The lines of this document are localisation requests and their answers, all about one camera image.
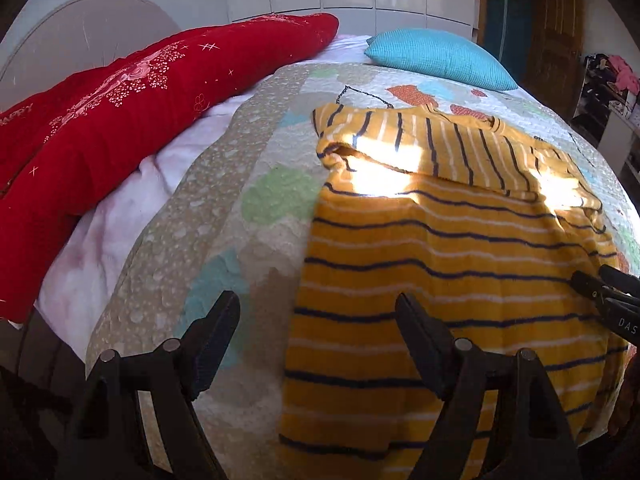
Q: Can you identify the pale pink white blanket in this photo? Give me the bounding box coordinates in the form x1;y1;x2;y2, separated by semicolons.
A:
36;34;373;332

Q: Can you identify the heart-patterned quilted bedspread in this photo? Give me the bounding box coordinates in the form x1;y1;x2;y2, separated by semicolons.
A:
85;57;640;480

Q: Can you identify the brown wooden door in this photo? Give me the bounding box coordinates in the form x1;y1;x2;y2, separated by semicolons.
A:
524;0;587;92

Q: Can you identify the white curved headboard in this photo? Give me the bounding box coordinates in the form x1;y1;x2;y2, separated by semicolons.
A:
0;0;182;112

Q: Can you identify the white shelf unit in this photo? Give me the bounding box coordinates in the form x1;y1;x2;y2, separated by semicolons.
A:
596;105;640;197

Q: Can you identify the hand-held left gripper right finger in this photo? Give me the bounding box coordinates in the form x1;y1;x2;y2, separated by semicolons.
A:
395;292;584;480

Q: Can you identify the teal textured pillow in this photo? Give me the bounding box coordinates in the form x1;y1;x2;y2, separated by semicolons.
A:
364;28;519;92

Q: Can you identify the red embroidered blanket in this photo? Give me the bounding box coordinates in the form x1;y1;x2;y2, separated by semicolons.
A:
0;12;341;324

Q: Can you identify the teal curtain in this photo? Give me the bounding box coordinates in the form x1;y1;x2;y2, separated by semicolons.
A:
483;0;534;65

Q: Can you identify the yellow striped knit sweater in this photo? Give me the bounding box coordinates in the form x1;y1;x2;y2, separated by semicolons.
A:
277;101;632;462

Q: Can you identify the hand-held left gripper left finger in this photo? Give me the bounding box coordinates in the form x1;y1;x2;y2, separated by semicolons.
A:
67;290;242;480

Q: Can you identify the pink garment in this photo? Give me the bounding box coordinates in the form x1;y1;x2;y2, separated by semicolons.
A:
607;55;640;96

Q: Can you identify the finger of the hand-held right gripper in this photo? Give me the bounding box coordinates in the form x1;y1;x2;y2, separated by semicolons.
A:
571;270;640;313
597;264;640;295

